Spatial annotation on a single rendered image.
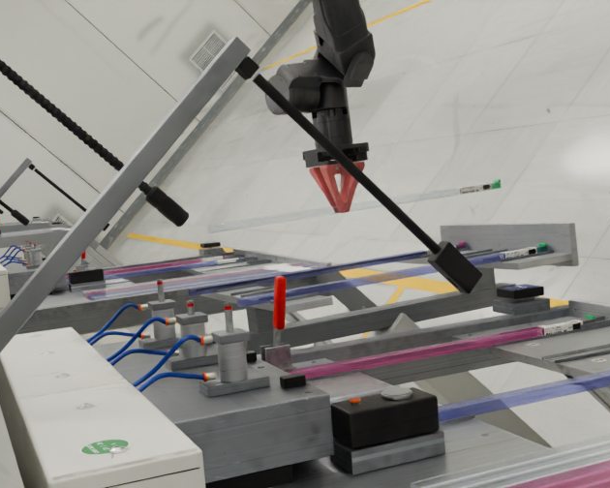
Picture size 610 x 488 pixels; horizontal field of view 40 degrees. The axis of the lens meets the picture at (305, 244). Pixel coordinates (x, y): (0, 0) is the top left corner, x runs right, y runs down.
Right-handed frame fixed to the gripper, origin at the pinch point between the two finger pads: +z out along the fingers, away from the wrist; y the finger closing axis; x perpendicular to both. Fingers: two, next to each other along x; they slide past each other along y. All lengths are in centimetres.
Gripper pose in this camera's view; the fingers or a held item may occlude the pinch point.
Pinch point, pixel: (341, 207)
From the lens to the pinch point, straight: 128.1
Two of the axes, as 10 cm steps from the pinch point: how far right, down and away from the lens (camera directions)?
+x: 9.0, -1.4, 4.1
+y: 4.2, 0.1, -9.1
